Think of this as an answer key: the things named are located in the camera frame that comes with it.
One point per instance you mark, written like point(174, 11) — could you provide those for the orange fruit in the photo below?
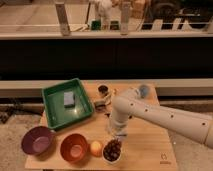
point(96, 148)

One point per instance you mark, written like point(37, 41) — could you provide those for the small dark cup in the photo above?
point(103, 89)

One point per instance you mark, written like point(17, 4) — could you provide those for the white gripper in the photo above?
point(116, 128)

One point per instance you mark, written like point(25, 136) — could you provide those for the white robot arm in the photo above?
point(195, 126)

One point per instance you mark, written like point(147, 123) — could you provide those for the orange bowl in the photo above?
point(74, 148)

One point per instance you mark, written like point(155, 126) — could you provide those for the white bowl of dark fruit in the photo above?
point(112, 151)

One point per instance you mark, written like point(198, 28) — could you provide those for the dark metal tin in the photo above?
point(100, 106)

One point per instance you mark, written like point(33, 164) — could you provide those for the blue round object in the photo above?
point(144, 91)

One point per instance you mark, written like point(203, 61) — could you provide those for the purple bowl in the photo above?
point(37, 140)

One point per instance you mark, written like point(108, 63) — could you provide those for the yellow banana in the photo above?
point(108, 99)

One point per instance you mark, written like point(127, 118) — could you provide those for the wooden table board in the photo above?
point(146, 148)

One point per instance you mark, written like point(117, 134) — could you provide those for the grey blue sponge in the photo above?
point(69, 99)

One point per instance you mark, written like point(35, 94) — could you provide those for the green plastic tray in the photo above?
point(58, 116)

